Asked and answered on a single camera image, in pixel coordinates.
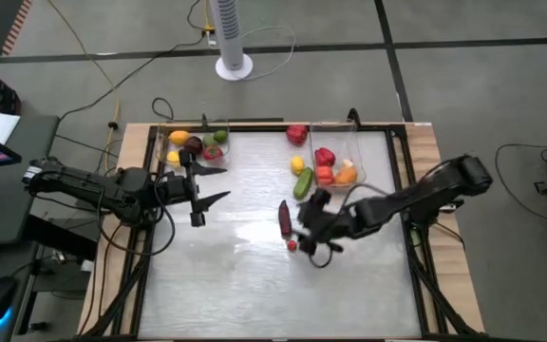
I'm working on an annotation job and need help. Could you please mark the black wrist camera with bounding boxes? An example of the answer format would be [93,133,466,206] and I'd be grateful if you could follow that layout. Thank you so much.
[324,204,353,238]
[161,171,189,200]

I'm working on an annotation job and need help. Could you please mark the red bell pepper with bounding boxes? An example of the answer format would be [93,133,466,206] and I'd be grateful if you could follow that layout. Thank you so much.
[285,123,310,146]
[313,146,337,167]

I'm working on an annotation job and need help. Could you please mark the large orange-red tomato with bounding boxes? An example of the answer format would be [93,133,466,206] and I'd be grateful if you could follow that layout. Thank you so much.
[314,164,335,186]

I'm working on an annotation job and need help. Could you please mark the thin black floor cable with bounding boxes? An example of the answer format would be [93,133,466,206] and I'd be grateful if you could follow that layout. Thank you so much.
[494,143,547,223]

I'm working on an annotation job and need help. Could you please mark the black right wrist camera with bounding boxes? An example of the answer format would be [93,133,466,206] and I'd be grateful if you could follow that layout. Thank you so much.
[324,204,353,238]

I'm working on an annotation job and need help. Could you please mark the orange bell pepper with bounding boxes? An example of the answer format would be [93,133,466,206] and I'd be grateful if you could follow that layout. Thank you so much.
[333,159,359,186]

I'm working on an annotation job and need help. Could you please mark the white fan cable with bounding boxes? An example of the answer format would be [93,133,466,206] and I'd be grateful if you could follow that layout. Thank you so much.
[233,26,297,81]

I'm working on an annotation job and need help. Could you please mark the wooden table board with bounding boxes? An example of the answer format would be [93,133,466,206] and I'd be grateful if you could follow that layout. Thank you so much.
[77,121,486,336]

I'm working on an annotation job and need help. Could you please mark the orange-yellow fruit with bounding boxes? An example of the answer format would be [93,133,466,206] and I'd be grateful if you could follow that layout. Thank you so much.
[167,129,192,146]

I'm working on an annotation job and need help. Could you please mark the clear plastic basket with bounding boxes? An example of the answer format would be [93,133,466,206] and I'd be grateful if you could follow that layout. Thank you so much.
[157,121,231,175]
[309,121,368,189]

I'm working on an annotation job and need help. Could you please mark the yellow cable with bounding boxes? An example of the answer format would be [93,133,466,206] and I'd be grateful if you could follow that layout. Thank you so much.
[47,0,121,172]

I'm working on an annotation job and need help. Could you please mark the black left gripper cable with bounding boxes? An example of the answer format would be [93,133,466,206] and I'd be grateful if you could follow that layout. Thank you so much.
[95,189,178,257]

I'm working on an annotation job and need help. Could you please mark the dark purple plum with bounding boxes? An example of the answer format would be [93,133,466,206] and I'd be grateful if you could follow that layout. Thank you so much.
[183,136,204,155]

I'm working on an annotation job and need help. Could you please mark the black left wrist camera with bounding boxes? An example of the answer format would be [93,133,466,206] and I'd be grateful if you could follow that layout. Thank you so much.
[161,171,189,200]

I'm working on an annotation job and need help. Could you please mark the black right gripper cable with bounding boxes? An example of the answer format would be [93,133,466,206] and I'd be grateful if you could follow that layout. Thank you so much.
[307,241,346,270]

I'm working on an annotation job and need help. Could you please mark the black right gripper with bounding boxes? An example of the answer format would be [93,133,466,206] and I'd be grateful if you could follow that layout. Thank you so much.
[294,188,334,254]

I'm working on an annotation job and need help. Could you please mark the green cucumber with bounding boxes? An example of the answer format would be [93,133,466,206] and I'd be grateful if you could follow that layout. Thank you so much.
[292,166,314,200]

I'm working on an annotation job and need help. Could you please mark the white tower fan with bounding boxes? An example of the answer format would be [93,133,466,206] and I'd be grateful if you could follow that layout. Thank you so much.
[208,0,255,82]

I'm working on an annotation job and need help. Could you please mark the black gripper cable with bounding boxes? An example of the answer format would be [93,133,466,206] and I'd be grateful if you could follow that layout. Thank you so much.
[307,241,346,270]
[95,189,178,257]

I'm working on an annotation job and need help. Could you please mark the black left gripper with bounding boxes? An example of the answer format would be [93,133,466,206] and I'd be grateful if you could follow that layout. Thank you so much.
[178,150,233,228]

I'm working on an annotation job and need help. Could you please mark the black aluminium table frame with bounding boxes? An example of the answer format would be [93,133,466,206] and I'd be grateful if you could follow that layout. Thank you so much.
[81,123,483,342]

